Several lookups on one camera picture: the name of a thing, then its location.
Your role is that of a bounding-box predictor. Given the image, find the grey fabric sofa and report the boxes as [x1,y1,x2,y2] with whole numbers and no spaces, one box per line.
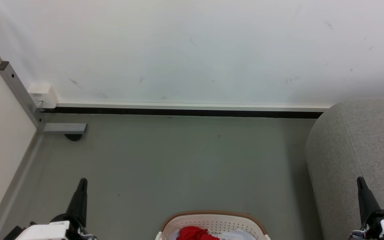
[305,97,384,240]

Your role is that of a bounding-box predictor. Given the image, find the white wall socket box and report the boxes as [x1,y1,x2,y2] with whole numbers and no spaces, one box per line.
[28,82,59,109]

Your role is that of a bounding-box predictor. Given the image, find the red clothing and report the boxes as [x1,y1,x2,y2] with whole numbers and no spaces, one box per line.
[176,226,220,240]

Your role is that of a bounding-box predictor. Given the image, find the white wall trim strip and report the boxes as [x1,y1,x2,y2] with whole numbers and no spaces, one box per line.
[56,102,332,112]

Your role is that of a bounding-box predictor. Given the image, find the white clothing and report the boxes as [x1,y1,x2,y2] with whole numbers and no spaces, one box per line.
[169,229,257,240]

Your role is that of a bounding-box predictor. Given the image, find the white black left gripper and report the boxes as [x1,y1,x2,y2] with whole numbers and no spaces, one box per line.
[15,178,94,240]

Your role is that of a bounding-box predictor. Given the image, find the cream perforated plastic laundry basket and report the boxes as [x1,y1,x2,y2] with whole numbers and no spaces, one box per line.
[155,210,271,240]

